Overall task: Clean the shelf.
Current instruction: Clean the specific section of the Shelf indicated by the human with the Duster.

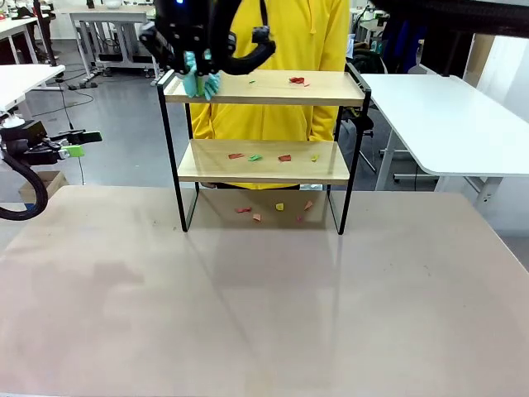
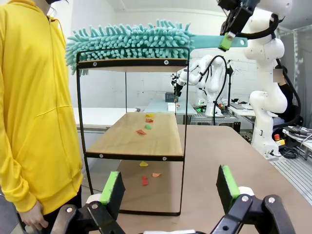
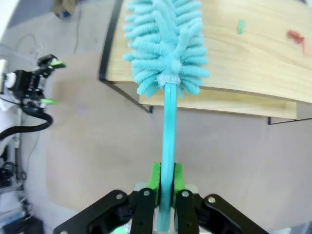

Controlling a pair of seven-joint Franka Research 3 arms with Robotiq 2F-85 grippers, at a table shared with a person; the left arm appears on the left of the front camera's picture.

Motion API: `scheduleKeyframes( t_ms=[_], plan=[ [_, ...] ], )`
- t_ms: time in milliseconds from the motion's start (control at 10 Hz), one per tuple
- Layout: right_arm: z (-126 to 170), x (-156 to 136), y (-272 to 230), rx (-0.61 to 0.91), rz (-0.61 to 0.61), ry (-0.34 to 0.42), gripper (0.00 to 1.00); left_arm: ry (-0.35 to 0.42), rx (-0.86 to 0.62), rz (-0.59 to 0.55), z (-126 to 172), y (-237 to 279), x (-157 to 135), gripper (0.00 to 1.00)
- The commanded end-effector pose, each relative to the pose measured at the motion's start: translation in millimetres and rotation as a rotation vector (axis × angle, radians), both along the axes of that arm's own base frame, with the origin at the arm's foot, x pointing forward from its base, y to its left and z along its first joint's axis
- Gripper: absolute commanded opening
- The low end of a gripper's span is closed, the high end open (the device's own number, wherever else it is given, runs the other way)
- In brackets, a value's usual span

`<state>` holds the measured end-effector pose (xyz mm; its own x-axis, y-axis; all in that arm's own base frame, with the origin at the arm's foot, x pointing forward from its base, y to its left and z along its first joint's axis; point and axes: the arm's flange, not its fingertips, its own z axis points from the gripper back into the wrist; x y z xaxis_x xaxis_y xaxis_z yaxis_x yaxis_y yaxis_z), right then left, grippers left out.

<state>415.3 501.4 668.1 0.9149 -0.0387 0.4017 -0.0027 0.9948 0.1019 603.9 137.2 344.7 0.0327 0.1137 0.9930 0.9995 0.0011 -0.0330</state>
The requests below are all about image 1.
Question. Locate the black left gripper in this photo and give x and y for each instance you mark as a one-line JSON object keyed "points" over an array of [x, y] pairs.
{"points": [[37, 152]]}

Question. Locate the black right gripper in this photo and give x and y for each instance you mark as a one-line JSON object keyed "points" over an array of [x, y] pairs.
{"points": [[177, 33]]}

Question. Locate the teal duster brush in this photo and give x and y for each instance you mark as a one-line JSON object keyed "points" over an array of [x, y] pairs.
{"points": [[192, 84]]}

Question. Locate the red paper scrap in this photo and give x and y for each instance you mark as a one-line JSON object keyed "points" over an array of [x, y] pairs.
{"points": [[296, 79], [235, 156], [243, 210], [284, 157]]}

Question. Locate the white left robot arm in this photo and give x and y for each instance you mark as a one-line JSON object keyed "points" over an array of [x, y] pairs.
{"points": [[11, 121]]}

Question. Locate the brown cardboard box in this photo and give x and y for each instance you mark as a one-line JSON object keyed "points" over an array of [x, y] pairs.
{"points": [[43, 184]]}

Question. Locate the white desk with grey legs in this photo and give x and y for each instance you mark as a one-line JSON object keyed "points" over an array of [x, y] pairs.
{"points": [[111, 17]]}

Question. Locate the person in yellow hoodie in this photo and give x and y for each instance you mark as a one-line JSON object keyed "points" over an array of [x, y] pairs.
{"points": [[268, 124]]}

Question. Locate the white bowl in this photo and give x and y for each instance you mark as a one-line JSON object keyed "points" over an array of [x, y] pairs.
{"points": [[112, 3]]}

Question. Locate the black stand pole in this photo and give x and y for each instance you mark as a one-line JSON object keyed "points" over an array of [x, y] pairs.
{"points": [[46, 37]]}

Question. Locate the orange triangular paper scrap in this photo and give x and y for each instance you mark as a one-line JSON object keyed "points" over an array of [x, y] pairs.
{"points": [[308, 205]]}

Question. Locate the dark blue jacket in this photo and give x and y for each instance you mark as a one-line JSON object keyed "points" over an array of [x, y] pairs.
{"points": [[403, 45]]}

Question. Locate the white table with rounded corners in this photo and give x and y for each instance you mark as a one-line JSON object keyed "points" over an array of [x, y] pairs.
{"points": [[446, 124]]}

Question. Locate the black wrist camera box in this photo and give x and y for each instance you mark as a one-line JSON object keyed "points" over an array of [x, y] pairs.
{"points": [[29, 131]]}

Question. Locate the two-tier wood shelf black frame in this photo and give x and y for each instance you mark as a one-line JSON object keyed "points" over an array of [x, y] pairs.
{"points": [[268, 97]]}

